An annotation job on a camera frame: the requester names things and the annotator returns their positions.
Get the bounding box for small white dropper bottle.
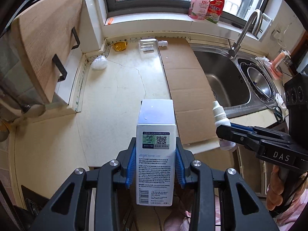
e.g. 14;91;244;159
213;100;236;151

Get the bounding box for white printed carton box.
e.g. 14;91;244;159
136;99;177;207

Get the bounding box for steel kitchen faucet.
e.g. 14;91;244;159
228;9;263;58

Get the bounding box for person's right hand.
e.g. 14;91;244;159
266;165;308;212

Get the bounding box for flat brown cardboard sheet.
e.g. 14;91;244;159
158;37;216;144

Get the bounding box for black scissors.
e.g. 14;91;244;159
265;97;287;123

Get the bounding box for stainless steel sink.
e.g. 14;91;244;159
190;44;278;118

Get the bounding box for clear plastic bottle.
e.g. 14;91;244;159
138;38;168;52

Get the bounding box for pink dish soap bottle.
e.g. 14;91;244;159
188;0;210;20

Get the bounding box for red spray cleaner bottle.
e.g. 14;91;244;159
205;0;225;24

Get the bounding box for yellow crumpled wrapper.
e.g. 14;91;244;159
113;41;127;52

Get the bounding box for white crumpled plastic bag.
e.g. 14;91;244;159
91;55;108;70

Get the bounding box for wooden cutting board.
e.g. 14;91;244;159
11;0;82;103

